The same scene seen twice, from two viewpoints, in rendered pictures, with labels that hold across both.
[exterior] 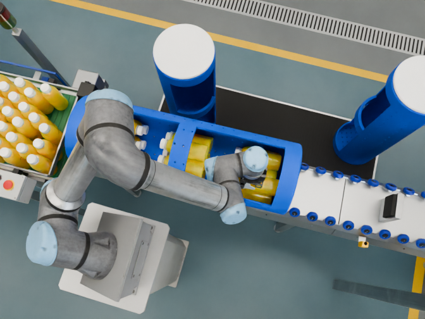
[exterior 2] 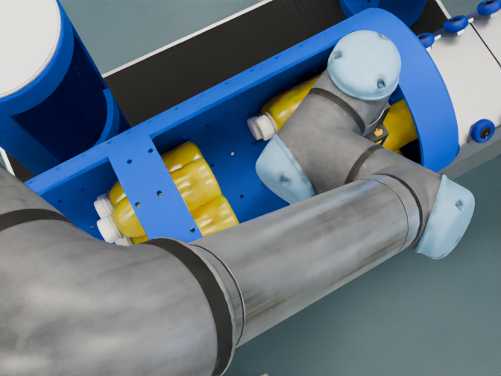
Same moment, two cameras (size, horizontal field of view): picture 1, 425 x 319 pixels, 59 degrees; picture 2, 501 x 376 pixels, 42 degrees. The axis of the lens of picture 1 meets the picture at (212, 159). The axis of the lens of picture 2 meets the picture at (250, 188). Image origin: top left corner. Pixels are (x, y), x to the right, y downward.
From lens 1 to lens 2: 0.51 m
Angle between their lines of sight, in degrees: 10
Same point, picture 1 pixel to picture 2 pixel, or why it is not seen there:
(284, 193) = (435, 114)
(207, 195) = (376, 221)
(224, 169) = (323, 144)
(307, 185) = not seen: hidden behind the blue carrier
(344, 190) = (486, 45)
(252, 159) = (365, 70)
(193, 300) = not seen: outside the picture
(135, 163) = (161, 294)
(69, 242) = not seen: outside the picture
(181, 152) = (166, 210)
